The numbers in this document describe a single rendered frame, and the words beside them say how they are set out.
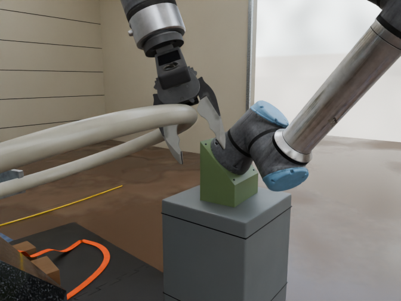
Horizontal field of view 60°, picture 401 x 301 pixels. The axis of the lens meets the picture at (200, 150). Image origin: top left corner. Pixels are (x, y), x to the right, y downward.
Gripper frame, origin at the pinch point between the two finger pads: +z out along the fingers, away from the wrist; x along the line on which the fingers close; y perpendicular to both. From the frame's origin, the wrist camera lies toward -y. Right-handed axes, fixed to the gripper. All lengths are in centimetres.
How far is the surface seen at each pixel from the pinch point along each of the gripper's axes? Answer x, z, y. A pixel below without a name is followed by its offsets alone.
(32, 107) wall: 287, -183, 584
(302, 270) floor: -34, 104, 191
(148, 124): 4.5, -5.1, -15.4
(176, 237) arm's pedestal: 23, 30, 82
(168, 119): 2.2, -5.2, -12.4
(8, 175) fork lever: 42.1, -8.9, 16.7
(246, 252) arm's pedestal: -1, 39, 64
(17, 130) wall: 319, -148, 566
